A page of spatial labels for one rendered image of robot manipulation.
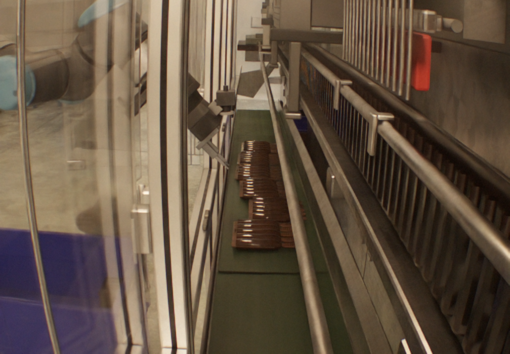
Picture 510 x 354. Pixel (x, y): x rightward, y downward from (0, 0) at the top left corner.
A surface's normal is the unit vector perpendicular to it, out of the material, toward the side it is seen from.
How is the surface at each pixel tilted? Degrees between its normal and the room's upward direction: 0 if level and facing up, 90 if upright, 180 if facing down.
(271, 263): 2
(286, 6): 90
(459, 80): 90
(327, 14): 90
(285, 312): 2
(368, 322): 55
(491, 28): 90
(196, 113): 74
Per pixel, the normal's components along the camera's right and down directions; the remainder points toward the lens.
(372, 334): -0.80, -0.58
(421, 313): 0.03, -0.96
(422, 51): 0.02, 0.29
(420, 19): -1.00, -0.02
